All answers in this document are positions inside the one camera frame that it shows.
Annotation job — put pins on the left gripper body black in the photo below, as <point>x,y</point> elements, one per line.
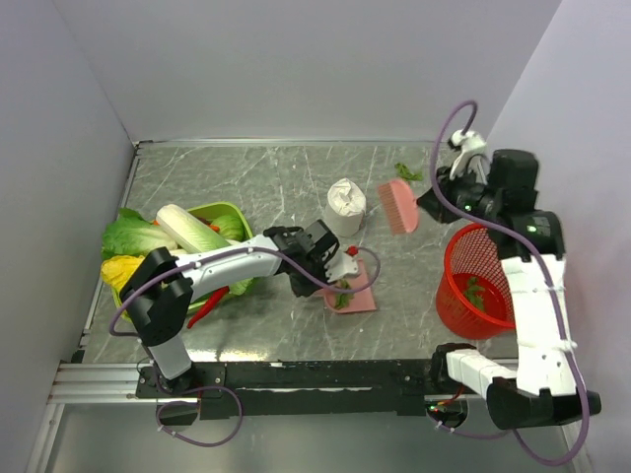
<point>316,266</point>

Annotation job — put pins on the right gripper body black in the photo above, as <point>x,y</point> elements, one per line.
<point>462,193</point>

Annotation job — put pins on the pink hand brush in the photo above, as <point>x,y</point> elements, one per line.
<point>400,204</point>

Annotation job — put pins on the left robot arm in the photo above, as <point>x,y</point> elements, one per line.
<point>159,293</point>

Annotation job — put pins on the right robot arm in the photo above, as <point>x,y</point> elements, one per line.
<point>546,389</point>

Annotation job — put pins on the white paper roll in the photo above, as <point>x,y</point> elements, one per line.
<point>345,208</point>

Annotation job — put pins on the green paper scrap by dustpan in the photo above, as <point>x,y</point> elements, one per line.
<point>342,301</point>

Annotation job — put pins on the green paper scrap back right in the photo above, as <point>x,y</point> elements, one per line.
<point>406,174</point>

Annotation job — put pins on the round green cabbage toy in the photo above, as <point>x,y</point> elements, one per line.
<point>229,227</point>

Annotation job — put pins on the red chili pepper toy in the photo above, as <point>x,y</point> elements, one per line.
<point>208,306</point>

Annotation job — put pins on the green vegetable tray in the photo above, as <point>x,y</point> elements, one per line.
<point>206,214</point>

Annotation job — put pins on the red mesh basket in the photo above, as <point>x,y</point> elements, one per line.
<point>473,299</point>

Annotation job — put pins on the napa cabbage toy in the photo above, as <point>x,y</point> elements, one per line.
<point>187,231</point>

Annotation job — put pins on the green lettuce leaf toy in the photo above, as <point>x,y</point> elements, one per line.
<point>130,234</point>

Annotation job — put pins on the yellow corn husk toy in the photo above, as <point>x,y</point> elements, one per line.
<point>117,270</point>

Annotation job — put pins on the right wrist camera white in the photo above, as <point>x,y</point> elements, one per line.
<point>468,145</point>

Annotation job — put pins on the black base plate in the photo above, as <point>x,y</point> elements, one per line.
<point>227,389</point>

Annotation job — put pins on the aluminium rail frame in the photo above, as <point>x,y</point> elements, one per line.
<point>94,383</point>

